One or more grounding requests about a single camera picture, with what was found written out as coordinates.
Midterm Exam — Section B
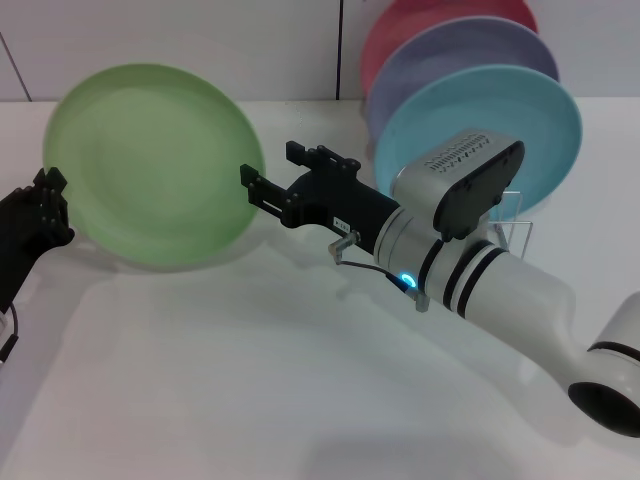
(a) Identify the red round plate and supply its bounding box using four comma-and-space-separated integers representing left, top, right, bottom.
359, 0, 540, 102

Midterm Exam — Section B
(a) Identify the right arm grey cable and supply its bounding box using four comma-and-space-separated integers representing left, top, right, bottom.
327, 232, 432, 314

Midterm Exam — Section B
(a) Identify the silver wire plate rack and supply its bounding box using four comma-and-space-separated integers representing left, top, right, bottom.
487, 189, 534, 261

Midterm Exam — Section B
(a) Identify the green round plate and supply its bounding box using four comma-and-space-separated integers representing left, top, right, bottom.
42, 62, 266, 274

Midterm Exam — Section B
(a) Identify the purple round plate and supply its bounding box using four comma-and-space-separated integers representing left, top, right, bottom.
364, 15, 560, 147

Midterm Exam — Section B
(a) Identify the turquoise round plate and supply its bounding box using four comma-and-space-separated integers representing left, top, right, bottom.
372, 63, 584, 221

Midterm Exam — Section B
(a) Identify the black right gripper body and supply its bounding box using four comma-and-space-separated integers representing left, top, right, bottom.
282, 162, 399, 246

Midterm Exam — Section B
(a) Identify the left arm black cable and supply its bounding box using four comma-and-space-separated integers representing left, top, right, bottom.
0, 303, 21, 362

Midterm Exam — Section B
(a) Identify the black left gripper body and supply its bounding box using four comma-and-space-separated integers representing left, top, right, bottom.
0, 187, 76, 314

